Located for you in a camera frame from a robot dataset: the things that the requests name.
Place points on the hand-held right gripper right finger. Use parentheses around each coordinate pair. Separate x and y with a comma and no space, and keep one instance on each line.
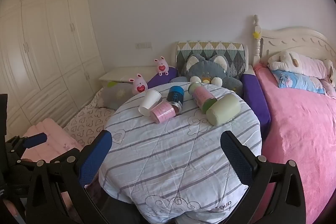
(237,158)

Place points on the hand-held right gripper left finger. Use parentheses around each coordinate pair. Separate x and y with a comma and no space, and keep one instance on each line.
(95,158)

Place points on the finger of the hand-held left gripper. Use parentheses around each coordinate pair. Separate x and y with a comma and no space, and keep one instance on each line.
(36,138)

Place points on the light green cup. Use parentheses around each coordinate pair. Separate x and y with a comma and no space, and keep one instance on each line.
(223,111)

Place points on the tall pink green cup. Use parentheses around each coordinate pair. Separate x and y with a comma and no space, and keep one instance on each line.
(202,98)

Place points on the white paper cup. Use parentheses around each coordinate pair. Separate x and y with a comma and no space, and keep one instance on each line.
(149,103)

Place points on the pink paper cup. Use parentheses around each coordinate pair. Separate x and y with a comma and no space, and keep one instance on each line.
(162,112)

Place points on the blue metal cup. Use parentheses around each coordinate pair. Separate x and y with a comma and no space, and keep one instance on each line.
(175,95)

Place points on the folded pink blanket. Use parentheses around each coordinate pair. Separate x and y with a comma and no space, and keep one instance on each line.
(55,134)

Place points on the heart print sheet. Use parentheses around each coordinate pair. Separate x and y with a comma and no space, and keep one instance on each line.
(86,121)

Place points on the grey printed pillow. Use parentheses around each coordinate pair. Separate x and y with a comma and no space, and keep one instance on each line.
(115,98)

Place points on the white striped quilt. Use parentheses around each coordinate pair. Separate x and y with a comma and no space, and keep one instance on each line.
(170,155)

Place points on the pink fleece blanket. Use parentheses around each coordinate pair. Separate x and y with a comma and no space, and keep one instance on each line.
(302,134)

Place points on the pink bunny plush toy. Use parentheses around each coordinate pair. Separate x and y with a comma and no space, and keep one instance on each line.
(139,86)
(162,66)

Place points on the white nightstand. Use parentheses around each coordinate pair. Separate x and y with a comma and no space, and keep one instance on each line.
(123,73)

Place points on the grey cat plush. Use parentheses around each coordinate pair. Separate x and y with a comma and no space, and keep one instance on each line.
(207,69)

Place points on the cream wardrobe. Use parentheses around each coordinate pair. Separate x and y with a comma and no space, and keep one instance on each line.
(39,43)

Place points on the blue printed pillow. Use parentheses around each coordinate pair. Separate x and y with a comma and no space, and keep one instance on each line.
(296,81)

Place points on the white plush dog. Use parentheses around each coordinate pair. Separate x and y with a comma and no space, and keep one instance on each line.
(282,61)

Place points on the diamond patterned quilted cushion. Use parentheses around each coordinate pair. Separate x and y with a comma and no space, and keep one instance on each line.
(210,47)

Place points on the pink pillow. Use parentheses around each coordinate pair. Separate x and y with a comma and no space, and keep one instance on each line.
(330,87)

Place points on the yellow star ornament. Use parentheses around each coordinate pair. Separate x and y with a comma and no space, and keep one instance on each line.
(257,35)

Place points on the cream bed headboard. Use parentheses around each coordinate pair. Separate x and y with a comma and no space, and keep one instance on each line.
(288,40)

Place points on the wall socket panel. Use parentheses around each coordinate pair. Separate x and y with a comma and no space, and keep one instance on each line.
(143,45)

